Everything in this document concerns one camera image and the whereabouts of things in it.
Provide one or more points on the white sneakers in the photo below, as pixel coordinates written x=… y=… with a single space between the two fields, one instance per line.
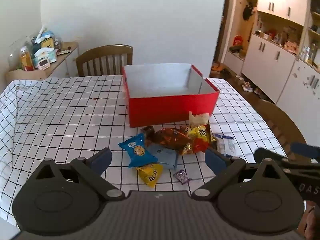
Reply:
x=247 y=87

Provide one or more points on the person's right hand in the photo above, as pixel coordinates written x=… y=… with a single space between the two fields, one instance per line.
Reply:
x=313 y=223

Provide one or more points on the purple candy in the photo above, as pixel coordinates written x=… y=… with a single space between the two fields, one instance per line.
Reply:
x=182 y=176

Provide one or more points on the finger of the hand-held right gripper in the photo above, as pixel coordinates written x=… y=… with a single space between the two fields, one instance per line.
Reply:
x=306 y=150
x=267 y=155

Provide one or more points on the small dark brown snack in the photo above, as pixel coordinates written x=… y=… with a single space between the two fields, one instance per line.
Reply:
x=147 y=130

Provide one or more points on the yellow box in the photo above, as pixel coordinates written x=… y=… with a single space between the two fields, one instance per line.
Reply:
x=47 y=43

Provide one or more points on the yellow candy packet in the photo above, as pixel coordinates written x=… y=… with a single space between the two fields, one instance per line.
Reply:
x=150 y=175

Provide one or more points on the checked white tablecloth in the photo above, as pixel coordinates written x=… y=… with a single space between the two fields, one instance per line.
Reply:
x=62 y=117

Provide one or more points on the round-backed wooden chair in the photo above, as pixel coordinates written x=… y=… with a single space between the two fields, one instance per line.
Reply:
x=282 y=125

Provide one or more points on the orange drink bottle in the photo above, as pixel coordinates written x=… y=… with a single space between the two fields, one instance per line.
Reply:
x=26 y=60

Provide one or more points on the orange gold candy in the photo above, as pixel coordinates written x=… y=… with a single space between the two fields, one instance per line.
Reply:
x=185 y=149

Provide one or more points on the black hanging cap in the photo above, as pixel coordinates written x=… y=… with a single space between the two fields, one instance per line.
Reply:
x=248 y=11

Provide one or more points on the teal white tissue pack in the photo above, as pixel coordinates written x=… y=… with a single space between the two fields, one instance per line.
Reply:
x=46 y=53

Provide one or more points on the white kitchen timer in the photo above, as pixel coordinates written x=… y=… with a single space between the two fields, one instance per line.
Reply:
x=42 y=62

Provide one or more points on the light wooden side cabinet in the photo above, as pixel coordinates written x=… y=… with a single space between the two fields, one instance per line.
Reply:
x=60 y=60

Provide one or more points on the slatted wooden chair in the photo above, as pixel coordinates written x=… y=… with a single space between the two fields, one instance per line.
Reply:
x=105 y=52

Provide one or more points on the white blue snack packet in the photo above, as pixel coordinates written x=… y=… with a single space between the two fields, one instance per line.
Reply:
x=226 y=145

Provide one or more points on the blue cookie packet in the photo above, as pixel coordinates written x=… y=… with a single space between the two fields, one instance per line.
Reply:
x=137 y=150

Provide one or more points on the clear glass dome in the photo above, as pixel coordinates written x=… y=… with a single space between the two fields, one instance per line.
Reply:
x=15 y=52

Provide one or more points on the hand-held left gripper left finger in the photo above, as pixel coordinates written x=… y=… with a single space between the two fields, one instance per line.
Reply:
x=103 y=158

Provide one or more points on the red cardboard box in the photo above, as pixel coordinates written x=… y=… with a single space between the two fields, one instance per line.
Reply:
x=172 y=110

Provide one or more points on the orange slippers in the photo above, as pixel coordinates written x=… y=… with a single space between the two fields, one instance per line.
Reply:
x=216 y=67

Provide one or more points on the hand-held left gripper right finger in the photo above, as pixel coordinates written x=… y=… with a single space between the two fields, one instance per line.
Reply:
x=213 y=160

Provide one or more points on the brown orange snack bag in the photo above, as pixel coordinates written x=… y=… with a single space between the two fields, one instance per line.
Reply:
x=168 y=137

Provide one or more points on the white wall cabinet unit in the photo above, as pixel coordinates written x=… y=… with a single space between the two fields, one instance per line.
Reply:
x=270 y=60

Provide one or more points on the light blue packet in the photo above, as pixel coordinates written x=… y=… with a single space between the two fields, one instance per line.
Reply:
x=163 y=157

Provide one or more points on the yellow red snack bag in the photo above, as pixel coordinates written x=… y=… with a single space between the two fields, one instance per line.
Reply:
x=198 y=136

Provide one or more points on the pale cracker packet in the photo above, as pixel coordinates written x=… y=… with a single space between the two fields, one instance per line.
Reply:
x=198 y=118

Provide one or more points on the white rolled tube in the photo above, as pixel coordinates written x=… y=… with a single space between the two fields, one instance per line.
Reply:
x=40 y=34

